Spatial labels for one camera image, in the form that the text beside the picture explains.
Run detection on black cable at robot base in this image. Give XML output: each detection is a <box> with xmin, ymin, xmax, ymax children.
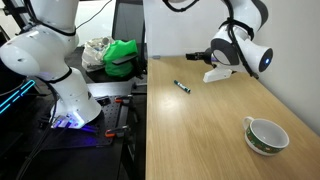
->
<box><xmin>14</xmin><ymin>81</ymin><xmax>58</xmax><ymax>180</ymax></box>

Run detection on green marker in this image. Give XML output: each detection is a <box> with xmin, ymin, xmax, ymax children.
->
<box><xmin>173</xmin><ymin>79</ymin><xmax>192</xmax><ymax>94</ymax></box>

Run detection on orange black clamp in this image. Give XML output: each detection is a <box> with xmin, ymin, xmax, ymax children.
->
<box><xmin>114</xmin><ymin>94</ymin><xmax>134</xmax><ymax>104</ymax></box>
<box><xmin>104</xmin><ymin>124</ymin><xmax>131</xmax><ymax>139</ymax></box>

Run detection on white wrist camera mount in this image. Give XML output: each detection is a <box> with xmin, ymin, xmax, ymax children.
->
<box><xmin>202</xmin><ymin>67</ymin><xmax>233</xmax><ymax>84</ymax></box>

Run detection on white mug with green band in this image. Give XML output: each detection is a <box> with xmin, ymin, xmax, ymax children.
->
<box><xmin>242</xmin><ymin>116</ymin><xmax>290</xmax><ymax>157</ymax></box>

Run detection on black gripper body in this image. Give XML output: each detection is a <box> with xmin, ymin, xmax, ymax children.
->
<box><xmin>197</xmin><ymin>48</ymin><xmax>216</xmax><ymax>65</ymax></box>

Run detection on green bag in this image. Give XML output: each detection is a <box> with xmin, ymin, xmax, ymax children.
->
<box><xmin>103</xmin><ymin>39</ymin><xmax>139</xmax><ymax>78</ymax></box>

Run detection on white crumpled cloth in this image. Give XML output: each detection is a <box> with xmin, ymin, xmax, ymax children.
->
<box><xmin>81</xmin><ymin>36</ymin><xmax>114</xmax><ymax>73</ymax></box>

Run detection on thin black hanging cable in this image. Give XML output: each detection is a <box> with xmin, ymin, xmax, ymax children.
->
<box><xmin>74</xmin><ymin>0</ymin><xmax>113</xmax><ymax>30</ymax></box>

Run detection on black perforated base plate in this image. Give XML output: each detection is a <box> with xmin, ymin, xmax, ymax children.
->
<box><xmin>31</xmin><ymin>96</ymin><xmax>130</xmax><ymax>149</ymax></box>

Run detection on white partition panel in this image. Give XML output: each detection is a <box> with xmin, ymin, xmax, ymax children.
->
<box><xmin>143</xmin><ymin>0</ymin><xmax>234</xmax><ymax>58</ymax></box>

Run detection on dark flat panel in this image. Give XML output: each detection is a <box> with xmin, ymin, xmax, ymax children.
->
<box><xmin>111</xmin><ymin>0</ymin><xmax>146</xmax><ymax>44</ymax></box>

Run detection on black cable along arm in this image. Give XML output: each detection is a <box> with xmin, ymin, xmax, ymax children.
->
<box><xmin>162</xmin><ymin>0</ymin><xmax>261</xmax><ymax>80</ymax></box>

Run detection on computer case with blue light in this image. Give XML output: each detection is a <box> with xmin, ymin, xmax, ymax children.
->
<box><xmin>0</xmin><ymin>79</ymin><xmax>36</xmax><ymax>116</ymax></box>

